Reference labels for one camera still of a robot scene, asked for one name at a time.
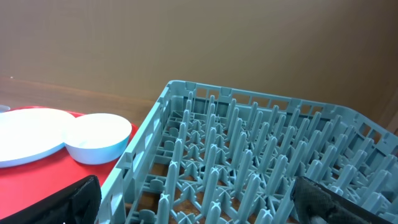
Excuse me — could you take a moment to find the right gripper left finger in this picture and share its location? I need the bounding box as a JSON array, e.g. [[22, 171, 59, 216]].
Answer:
[[1, 175, 101, 224]]

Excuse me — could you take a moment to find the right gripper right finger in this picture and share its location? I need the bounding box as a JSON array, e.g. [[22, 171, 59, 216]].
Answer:
[[290, 176, 389, 224]]

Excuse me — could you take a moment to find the grey dishwasher rack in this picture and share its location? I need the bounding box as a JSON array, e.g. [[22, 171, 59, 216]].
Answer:
[[96, 80, 397, 223]]

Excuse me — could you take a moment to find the clear plastic waste bin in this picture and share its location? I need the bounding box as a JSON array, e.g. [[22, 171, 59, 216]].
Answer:
[[0, 105, 10, 113]]

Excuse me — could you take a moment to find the light blue empty bowl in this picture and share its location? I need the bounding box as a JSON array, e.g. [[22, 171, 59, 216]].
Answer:
[[64, 113, 132, 165]]

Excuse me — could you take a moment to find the light blue plate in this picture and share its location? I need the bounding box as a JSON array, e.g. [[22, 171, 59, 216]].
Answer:
[[1, 108, 75, 168]]

